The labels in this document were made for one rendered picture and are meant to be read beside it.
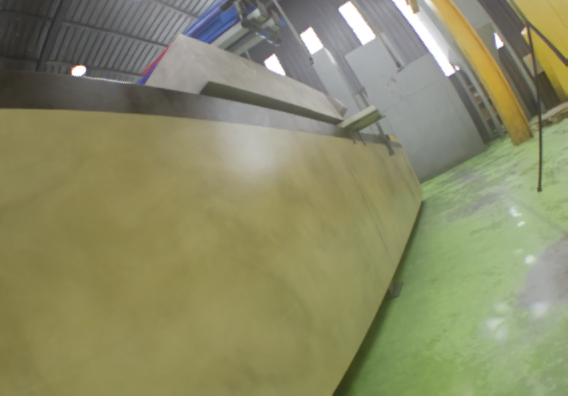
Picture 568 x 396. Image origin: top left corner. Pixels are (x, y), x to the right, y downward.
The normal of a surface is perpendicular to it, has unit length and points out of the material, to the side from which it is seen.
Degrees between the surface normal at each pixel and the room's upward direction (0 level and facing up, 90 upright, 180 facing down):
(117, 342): 90
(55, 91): 90
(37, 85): 90
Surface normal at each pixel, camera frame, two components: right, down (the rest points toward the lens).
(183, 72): -0.49, 0.09
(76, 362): 0.76, -0.42
